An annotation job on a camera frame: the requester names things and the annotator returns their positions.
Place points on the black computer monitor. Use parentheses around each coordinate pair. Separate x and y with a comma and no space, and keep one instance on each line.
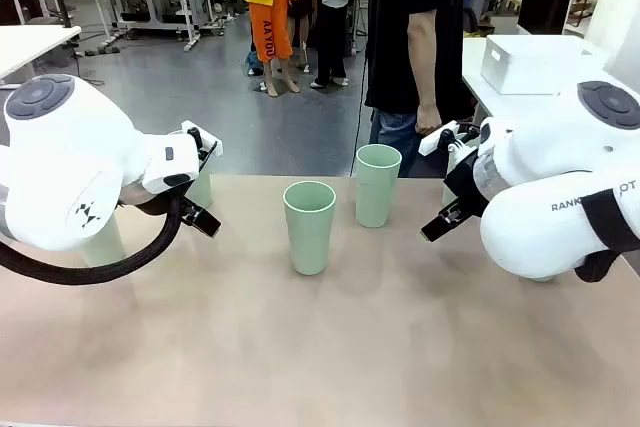
(545,2)

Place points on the mannequin in black trousers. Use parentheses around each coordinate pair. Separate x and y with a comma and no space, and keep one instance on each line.
(330,37)

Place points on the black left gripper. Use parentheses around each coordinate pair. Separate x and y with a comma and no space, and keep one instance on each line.
(181,196)

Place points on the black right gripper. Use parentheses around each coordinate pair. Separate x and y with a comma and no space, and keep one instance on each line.
(465,187)

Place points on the white work table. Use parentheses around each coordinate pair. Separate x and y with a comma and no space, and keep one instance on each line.
(500,102)

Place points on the grey power strip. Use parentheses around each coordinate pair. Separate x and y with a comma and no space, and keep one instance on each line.
(107,49)

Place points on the beige mannequin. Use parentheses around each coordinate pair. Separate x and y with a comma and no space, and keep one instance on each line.
(272,82)

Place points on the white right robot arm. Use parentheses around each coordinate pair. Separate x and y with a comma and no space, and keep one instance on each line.
(550,172)

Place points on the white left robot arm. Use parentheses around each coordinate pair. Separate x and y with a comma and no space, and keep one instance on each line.
(60,157)

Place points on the orange trousers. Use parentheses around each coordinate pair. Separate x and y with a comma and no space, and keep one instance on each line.
(267,32)

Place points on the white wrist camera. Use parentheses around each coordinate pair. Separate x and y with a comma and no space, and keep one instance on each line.
(207,144)
(435,139)

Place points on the person's left forearm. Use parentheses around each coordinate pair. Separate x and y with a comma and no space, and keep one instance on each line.
(426,77)

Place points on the white side table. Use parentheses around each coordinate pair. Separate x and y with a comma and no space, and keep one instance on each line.
(30,44)

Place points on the white plastic basket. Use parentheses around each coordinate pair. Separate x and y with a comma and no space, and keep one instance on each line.
(540,67)

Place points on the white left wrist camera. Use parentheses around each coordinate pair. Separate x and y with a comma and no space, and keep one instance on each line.
(207,144)

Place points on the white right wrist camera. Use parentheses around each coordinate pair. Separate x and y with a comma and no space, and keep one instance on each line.
(435,139)

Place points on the person in black t-shirt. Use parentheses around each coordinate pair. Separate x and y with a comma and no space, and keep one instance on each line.
(390,22)

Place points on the person's left hand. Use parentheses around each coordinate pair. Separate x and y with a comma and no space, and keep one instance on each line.
(429,121)

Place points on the mannequin in black skirt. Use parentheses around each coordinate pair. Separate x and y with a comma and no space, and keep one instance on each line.
(300,7)

